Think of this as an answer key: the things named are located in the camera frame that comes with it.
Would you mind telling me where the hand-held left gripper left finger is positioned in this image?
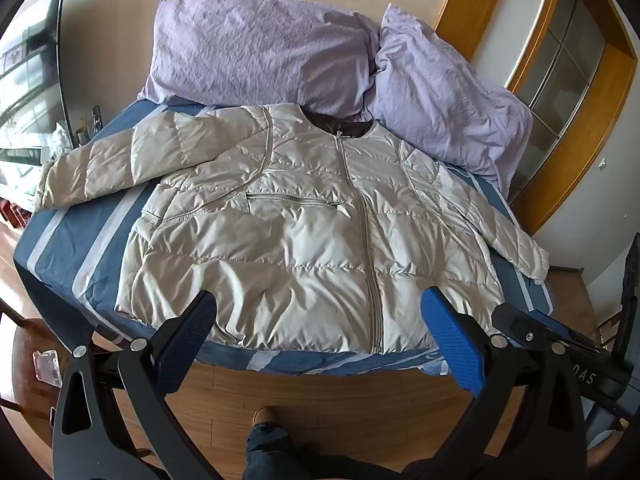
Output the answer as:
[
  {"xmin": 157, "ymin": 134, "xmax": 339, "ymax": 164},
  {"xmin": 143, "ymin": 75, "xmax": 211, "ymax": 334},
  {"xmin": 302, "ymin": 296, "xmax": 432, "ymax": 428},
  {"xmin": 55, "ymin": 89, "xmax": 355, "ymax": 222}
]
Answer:
[{"xmin": 52, "ymin": 290, "xmax": 236, "ymax": 480}]

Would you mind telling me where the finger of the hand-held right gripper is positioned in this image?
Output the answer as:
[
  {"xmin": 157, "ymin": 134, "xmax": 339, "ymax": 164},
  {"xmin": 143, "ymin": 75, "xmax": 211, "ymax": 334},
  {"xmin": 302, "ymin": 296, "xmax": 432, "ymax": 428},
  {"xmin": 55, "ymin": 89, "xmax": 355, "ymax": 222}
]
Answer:
[{"xmin": 492, "ymin": 304, "xmax": 601, "ymax": 361}]

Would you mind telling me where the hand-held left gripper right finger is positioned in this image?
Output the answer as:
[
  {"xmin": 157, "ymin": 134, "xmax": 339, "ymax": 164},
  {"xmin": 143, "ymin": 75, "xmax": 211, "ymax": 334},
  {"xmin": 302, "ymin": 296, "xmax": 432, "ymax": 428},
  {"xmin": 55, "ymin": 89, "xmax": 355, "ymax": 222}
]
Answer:
[{"xmin": 407, "ymin": 287, "xmax": 588, "ymax": 480}]

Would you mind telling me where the beige puffer jacket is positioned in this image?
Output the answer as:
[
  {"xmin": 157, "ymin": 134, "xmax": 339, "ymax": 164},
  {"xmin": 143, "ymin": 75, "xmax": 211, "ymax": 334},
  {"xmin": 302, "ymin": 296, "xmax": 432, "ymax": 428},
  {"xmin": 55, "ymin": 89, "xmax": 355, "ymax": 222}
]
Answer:
[{"xmin": 35, "ymin": 102, "xmax": 551, "ymax": 356}]

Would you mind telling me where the brown slipper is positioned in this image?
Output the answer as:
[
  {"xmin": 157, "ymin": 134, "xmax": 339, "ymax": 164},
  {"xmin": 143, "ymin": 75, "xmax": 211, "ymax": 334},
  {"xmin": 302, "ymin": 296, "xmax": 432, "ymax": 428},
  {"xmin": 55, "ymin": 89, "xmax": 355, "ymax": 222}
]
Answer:
[{"xmin": 251, "ymin": 406, "xmax": 277, "ymax": 431}]

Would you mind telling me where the person's leg in dark jeans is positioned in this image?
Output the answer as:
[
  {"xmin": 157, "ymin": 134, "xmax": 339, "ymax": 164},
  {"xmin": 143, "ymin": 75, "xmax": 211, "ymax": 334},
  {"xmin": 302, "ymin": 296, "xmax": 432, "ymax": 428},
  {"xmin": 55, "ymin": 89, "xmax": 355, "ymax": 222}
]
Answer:
[{"xmin": 244, "ymin": 422, "xmax": 451, "ymax": 480}]

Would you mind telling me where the clear plastic packet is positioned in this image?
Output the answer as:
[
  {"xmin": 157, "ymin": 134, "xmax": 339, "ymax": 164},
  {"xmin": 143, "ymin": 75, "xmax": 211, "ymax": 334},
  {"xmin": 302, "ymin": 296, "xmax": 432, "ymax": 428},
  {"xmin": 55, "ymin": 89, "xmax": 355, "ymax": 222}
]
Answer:
[{"xmin": 31, "ymin": 350, "xmax": 63, "ymax": 387}]

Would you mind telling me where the blue striped bed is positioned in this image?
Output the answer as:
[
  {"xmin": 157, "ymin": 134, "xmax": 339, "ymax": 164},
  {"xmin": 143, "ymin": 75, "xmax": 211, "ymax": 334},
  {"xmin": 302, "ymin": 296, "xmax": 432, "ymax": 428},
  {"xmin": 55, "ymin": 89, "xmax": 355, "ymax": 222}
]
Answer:
[{"xmin": 12, "ymin": 97, "xmax": 556, "ymax": 378}]

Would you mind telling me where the brown wooden stool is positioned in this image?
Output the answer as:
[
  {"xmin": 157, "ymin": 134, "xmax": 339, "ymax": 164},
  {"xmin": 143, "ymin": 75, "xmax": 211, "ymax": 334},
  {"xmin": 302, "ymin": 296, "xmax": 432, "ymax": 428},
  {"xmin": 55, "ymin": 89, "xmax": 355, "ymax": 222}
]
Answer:
[{"xmin": 0, "ymin": 300, "xmax": 68, "ymax": 461}]

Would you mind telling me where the low television cabinet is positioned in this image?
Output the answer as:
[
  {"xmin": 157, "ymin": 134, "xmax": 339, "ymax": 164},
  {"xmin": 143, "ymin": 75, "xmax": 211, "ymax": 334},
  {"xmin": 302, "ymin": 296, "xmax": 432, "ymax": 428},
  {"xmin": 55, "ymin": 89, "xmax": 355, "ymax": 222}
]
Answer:
[{"xmin": 0, "ymin": 160, "xmax": 43, "ymax": 233}]

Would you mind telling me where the white plastic bag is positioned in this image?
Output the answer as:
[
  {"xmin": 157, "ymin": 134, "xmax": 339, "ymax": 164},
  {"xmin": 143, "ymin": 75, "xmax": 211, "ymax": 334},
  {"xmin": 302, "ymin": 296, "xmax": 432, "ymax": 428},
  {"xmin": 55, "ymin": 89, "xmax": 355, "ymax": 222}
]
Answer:
[{"xmin": 47, "ymin": 122, "xmax": 73, "ymax": 158}]

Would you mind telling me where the light lilac pillow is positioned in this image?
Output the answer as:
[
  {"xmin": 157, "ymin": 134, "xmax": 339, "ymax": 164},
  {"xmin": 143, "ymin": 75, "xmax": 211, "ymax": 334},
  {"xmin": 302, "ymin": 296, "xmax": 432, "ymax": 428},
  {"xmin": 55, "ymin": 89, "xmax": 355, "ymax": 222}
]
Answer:
[{"xmin": 365, "ymin": 4, "xmax": 535, "ymax": 196}]

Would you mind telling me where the glass panel door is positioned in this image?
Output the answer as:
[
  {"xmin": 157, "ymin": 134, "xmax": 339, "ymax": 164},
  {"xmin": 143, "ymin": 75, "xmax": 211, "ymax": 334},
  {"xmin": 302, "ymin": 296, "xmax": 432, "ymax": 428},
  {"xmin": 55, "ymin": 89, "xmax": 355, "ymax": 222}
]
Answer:
[{"xmin": 507, "ymin": 0, "xmax": 608, "ymax": 201}]

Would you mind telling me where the flat screen television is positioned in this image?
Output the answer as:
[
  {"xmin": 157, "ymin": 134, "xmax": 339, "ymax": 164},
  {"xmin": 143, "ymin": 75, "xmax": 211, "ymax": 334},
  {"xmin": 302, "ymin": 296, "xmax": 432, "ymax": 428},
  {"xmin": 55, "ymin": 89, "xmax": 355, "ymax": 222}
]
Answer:
[{"xmin": 0, "ymin": 0, "xmax": 68, "ymax": 171}]

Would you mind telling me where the dark lilac pillow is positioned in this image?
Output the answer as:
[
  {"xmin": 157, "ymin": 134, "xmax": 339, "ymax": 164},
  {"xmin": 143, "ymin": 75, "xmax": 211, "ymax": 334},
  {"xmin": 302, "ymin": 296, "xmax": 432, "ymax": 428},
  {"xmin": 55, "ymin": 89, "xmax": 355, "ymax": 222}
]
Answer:
[{"xmin": 137, "ymin": 0, "xmax": 383, "ymax": 118}]

